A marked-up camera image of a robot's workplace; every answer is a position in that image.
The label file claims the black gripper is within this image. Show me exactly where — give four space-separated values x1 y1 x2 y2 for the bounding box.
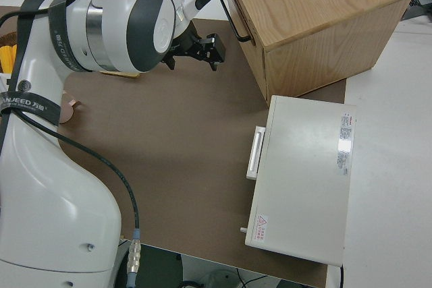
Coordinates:
161 28 227 72

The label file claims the pink mug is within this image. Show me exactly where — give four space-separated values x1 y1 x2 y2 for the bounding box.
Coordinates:
57 89 82 124

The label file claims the brown table mat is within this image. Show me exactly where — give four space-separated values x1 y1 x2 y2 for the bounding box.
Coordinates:
0 5 348 288

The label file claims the wooden mug tree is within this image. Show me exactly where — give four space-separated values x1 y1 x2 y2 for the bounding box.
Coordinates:
99 69 141 80

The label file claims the white toaster oven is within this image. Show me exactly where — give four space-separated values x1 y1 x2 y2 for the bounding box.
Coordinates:
244 94 358 266

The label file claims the white text label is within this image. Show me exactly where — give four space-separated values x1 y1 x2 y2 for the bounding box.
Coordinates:
333 112 355 177

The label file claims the red warning sticker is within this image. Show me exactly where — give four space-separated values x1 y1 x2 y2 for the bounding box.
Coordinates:
255 213 269 241

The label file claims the grey round stand base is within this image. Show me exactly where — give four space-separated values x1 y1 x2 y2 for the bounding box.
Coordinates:
200 267 244 288

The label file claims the black cabinet handle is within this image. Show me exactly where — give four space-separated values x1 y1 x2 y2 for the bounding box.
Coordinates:
219 0 252 42

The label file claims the white oven door handle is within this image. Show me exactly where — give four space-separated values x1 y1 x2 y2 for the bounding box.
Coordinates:
245 125 267 181

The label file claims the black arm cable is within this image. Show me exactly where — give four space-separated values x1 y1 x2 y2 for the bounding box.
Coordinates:
0 0 142 288

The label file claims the black round pedestal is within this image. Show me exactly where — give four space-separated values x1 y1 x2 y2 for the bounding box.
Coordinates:
114 242 185 288

